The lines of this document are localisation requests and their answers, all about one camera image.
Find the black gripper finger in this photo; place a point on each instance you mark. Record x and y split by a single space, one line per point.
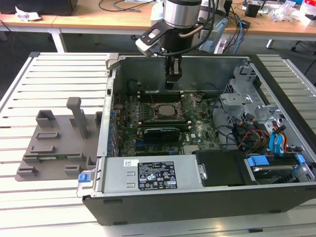
176 69

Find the silver CPU chip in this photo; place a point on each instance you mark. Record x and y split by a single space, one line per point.
167 111

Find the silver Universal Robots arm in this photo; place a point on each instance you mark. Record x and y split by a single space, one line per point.
182 12

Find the black RAM slot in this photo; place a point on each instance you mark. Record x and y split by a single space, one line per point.
160 93
163 121
168 127
160 98

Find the white power strip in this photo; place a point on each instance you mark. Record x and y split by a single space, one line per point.
221 45

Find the silver drive cage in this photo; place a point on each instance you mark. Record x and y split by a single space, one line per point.
234 100

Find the black graphics card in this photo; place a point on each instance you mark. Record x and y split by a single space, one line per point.
160 134

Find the green motherboard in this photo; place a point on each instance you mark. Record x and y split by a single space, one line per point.
202 138

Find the black power adapter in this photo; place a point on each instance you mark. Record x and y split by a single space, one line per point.
245 23

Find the silver chipset heatsink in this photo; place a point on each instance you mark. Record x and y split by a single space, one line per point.
191 149

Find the black power supply label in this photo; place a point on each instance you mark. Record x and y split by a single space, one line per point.
156 175

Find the black plastic air shroud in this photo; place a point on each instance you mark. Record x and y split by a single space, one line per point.
222 170

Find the clear plastic bags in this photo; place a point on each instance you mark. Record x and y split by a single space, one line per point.
286 11

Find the blue disk carrier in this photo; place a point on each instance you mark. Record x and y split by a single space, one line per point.
256 161

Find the silver power supply unit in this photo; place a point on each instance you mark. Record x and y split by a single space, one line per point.
116 177

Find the grey parts rack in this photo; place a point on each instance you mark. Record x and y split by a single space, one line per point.
65 145

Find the silver hard disk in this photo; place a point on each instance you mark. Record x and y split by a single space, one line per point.
271 169

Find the white box red print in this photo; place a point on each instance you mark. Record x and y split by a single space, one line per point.
308 10

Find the black open PC case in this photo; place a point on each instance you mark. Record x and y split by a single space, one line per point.
197 207

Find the large black box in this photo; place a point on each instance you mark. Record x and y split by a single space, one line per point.
37 7

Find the blue release latch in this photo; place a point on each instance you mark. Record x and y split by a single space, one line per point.
83 178

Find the green RAM stick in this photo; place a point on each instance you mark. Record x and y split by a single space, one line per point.
61 156

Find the crumpled white paper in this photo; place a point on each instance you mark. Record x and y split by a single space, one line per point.
27 14

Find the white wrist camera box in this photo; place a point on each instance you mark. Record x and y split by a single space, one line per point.
145 48

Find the wooden desk white frame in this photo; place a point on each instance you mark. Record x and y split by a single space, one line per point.
24 23
271 29

